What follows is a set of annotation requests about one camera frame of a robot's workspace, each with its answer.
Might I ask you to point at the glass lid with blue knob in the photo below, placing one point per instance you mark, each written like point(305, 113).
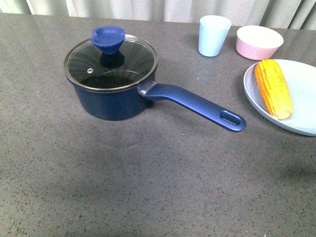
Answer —
point(110, 60)

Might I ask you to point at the yellow corn cob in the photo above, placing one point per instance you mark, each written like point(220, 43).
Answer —
point(274, 89)

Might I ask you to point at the light blue plastic cup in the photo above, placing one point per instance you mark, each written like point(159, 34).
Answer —
point(213, 30)

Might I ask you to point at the pink bowl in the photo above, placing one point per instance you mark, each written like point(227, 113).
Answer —
point(257, 42)

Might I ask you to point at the light blue plate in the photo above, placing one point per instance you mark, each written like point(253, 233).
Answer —
point(301, 81)

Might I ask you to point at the white curtain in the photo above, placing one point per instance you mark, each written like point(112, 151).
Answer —
point(284, 14)

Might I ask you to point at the blue saucepan with handle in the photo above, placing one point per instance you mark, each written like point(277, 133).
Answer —
point(127, 103)

